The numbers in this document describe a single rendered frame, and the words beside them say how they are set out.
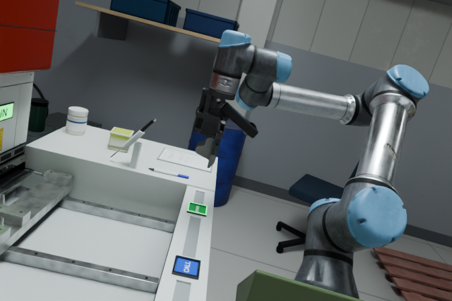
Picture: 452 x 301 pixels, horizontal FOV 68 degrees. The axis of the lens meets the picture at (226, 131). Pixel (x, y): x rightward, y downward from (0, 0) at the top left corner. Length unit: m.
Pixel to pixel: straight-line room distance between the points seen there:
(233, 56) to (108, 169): 0.57
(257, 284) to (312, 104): 0.54
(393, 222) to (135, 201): 0.77
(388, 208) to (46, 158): 0.99
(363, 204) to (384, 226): 0.06
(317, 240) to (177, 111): 2.96
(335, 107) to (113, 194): 0.76
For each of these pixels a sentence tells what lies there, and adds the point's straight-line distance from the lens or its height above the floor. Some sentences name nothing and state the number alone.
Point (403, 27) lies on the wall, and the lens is 3.77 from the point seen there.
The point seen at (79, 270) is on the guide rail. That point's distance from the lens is 0.91.
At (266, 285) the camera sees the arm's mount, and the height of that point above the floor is 1.00.
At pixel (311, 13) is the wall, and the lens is 3.57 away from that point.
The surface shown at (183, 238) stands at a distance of 0.85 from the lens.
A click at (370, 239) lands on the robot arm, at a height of 1.13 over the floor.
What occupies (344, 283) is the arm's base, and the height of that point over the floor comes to 1.00.
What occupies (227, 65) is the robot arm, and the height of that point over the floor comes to 1.38.
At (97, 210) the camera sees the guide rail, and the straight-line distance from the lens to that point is 1.14.
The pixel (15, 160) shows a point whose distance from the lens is 1.19.
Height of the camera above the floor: 1.41
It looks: 14 degrees down
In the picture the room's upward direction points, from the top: 15 degrees clockwise
